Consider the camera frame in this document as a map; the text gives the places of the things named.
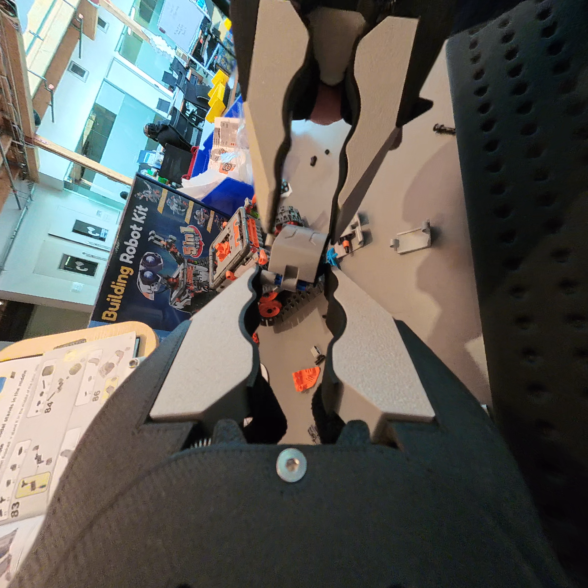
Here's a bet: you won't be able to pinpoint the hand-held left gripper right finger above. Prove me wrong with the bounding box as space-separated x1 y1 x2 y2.
311 267 437 444

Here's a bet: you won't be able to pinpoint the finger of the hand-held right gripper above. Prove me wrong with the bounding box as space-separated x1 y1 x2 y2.
331 15 421 240
241 0 314 222

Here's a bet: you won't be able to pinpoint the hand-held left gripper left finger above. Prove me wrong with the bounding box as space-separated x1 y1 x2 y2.
149 268 288 444

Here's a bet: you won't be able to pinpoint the black wheel brick assembly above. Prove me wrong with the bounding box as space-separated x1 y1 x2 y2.
390 219 433 255

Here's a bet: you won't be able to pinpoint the person's right forearm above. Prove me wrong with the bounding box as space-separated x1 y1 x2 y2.
452 0 588 35

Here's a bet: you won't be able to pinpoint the yellow storage bins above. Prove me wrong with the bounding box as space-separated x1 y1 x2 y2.
207 69 231 123

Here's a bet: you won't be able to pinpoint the white book stand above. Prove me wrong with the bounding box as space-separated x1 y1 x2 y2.
0 321 160 588

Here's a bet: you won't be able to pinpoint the orange plastic panel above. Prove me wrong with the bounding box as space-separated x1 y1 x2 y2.
292 367 321 392

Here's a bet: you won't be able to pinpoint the clear plastic bags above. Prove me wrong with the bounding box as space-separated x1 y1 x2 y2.
181 117 253 194

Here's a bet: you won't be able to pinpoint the whiteboard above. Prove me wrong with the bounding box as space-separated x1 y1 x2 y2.
158 0 205 51

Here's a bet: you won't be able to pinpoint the tracked toy robot vehicle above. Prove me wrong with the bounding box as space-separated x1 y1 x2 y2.
209 198 322 327

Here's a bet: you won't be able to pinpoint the robot kit box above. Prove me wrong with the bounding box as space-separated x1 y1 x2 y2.
89 175 239 331

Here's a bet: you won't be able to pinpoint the blue storage bin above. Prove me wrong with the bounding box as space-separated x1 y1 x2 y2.
186 99 255 217

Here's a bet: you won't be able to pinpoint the open instruction booklet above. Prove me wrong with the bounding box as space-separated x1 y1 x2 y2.
0 332 138 526

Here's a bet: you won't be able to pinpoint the black perforated board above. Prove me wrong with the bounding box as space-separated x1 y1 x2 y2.
446 0 588 588

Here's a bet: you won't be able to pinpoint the grey bracket with orange bushes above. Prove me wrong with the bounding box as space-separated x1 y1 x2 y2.
337 212 370 252

